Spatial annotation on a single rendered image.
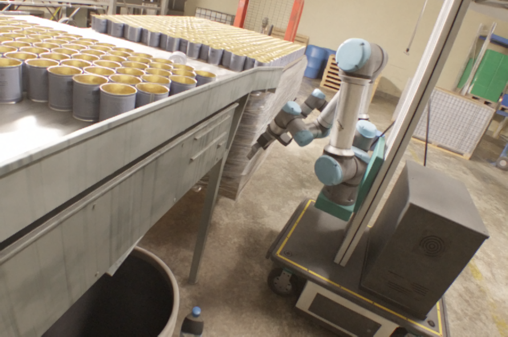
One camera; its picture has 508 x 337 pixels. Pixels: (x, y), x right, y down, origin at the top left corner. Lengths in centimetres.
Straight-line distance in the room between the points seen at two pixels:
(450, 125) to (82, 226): 619
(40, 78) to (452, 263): 154
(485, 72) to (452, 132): 377
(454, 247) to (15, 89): 152
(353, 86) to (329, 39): 930
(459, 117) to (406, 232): 510
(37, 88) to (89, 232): 34
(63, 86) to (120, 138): 24
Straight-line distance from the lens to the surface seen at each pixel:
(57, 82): 69
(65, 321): 125
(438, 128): 633
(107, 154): 48
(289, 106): 127
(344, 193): 130
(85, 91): 64
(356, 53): 107
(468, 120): 645
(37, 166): 39
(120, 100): 59
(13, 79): 74
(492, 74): 999
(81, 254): 59
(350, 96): 110
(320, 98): 176
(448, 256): 148
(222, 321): 163
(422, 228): 140
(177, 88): 73
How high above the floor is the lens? 134
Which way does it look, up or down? 25 degrees down
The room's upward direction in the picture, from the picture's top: 15 degrees clockwise
